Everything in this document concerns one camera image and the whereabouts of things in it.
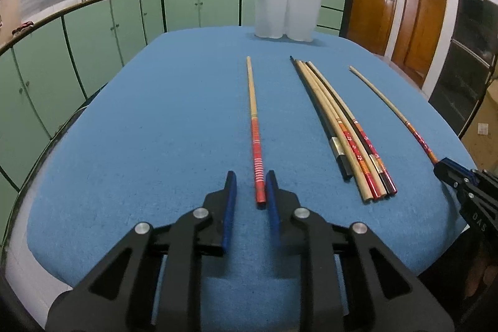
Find person's right hand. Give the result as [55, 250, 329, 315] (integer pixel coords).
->
[464, 247, 498, 302]

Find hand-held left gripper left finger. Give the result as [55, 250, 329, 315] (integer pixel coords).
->
[46, 171, 238, 332]

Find green lower kitchen cabinets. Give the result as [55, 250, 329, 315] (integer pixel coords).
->
[0, 0, 355, 200]

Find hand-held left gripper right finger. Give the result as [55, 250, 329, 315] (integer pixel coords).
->
[265, 171, 454, 332]

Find bundle of mixed chopsticks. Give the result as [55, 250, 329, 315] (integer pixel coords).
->
[307, 62, 398, 196]

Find dark brown red-patterned chopstick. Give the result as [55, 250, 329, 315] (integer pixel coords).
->
[305, 62, 390, 198]

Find black chopstick with silver band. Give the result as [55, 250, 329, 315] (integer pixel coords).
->
[289, 55, 353, 181]

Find open wooden door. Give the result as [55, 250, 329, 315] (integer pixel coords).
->
[390, 0, 449, 86]

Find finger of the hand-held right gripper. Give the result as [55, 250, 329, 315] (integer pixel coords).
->
[439, 158, 474, 181]
[434, 163, 498, 235]

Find black glass-front cabinet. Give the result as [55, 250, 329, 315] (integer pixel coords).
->
[428, 0, 498, 140]

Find red white-striped wooden chopstick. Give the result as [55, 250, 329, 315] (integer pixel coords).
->
[246, 56, 267, 210]

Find thin orange-striped wooden chopstick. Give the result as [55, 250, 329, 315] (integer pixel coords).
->
[349, 65, 442, 165]

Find white plastic utensil holder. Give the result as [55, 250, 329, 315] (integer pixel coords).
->
[255, 0, 323, 42]

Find blue tablecloth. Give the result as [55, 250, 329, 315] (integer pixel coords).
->
[26, 26, 479, 284]

